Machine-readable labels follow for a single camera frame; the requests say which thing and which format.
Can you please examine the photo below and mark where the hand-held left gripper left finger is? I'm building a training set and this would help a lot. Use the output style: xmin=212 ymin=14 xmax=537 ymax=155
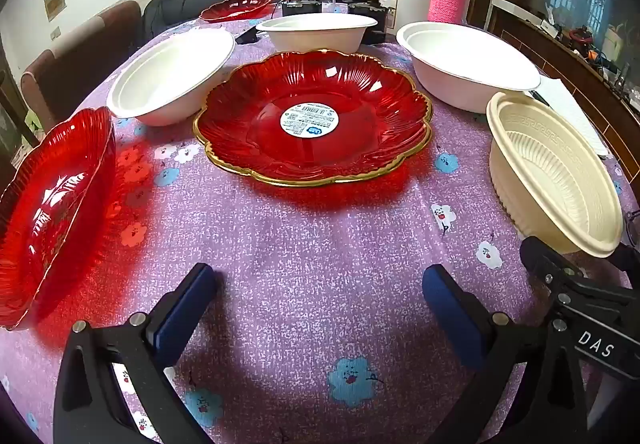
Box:
xmin=52 ymin=262 xmax=218 ymax=444

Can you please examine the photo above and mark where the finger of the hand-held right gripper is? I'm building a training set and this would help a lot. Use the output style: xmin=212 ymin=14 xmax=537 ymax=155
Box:
xmin=519 ymin=236 xmax=640 ymax=361

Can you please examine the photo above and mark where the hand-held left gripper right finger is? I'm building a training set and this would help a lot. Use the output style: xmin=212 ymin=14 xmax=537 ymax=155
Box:
xmin=421 ymin=264 xmax=590 ymax=444

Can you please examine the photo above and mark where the cream ribbed plastic bowl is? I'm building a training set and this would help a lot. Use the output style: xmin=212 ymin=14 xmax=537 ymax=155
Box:
xmin=486 ymin=91 xmax=624 ymax=259

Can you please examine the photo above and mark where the deep red glass plate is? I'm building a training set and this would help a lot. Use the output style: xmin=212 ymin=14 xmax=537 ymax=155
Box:
xmin=0 ymin=106 xmax=118 ymax=331

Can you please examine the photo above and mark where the large gold-rimmed red plate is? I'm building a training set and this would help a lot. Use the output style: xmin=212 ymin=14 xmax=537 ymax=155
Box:
xmin=192 ymin=50 xmax=434 ymax=188

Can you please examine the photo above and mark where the white paper bowl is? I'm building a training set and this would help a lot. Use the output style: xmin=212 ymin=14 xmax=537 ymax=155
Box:
xmin=396 ymin=21 xmax=542 ymax=114
xmin=106 ymin=28 xmax=236 ymax=127
xmin=256 ymin=13 xmax=379 ymax=54

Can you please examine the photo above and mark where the purple floral tablecloth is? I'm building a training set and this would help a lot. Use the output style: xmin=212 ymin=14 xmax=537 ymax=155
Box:
xmin=0 ymin=16 xmax=640 ymax=444

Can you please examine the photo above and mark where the white lined notebook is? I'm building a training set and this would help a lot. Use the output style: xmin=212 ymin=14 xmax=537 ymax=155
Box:
xmin=529 ymin=75 xmax=611 ymax=158

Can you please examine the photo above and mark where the dark wooden chair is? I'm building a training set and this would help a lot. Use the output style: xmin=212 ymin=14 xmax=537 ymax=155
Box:
xmin=0 ymin=69 xmax=42 ymax=150

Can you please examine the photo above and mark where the brown armchair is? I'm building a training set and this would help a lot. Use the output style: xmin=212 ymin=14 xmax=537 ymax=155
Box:
xmin=20 ymin=0 xmax=144 ymax=127

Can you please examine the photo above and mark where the small red plate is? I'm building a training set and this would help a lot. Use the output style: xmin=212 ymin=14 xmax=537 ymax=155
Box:
xmin=199 ymin=0 xmax=272 ymax=22

